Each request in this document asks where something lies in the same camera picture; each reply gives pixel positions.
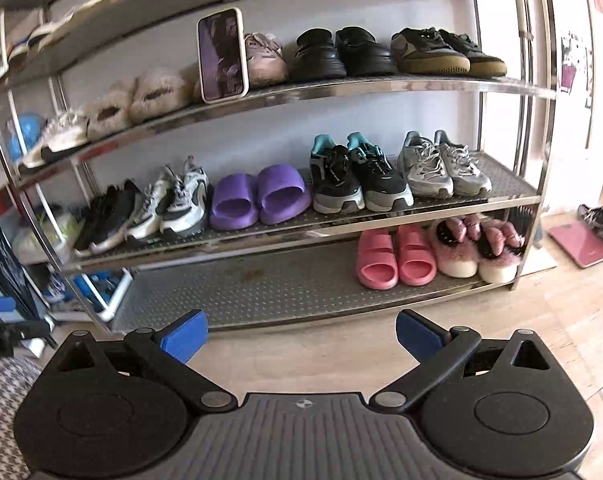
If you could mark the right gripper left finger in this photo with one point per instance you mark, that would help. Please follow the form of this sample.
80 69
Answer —
165 355

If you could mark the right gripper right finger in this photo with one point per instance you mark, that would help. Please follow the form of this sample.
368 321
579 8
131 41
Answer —
439 352

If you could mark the purple slide sandal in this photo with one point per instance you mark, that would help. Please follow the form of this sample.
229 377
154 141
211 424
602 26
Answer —
234 205
282 194

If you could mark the grey white sneaker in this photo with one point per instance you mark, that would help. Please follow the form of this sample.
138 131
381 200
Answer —
468 180

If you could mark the black teal sneaker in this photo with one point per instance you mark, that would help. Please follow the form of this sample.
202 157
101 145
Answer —
335 188
384 189

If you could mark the grey mesh sneaker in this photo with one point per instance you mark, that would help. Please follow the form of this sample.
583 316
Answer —
422 167

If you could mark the pink slide sandal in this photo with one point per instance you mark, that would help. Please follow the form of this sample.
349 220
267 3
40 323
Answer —
416 260
376 265

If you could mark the pink furry slipper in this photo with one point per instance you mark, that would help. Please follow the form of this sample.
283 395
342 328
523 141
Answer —
499 248
454 251

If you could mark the white black chunky sneaker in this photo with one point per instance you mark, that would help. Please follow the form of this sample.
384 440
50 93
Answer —
187 213
145 221

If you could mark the black slim shoe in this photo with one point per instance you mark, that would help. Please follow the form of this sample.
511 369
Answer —
107 219

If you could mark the pink bathroom scale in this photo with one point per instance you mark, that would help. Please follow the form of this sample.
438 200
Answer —
579 242

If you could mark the metal shoe rack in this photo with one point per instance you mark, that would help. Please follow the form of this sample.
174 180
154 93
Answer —
112 20

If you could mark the white grey sneaker upper shelf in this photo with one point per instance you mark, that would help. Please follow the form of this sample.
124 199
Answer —
62 135

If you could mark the beige fluffy slipper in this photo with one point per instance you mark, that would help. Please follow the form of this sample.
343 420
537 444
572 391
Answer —
110 113
159 92

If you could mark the black gum sole sneaker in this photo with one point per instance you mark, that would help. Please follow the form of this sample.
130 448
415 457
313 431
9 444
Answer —
424 52
482 64

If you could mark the pink beige sneaker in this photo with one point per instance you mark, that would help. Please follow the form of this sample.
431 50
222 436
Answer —
265 63

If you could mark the black loafer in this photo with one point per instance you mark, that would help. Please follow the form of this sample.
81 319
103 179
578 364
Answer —
362 55
317 57

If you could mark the smartphone in beige case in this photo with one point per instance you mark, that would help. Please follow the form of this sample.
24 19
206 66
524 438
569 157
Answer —
222 63

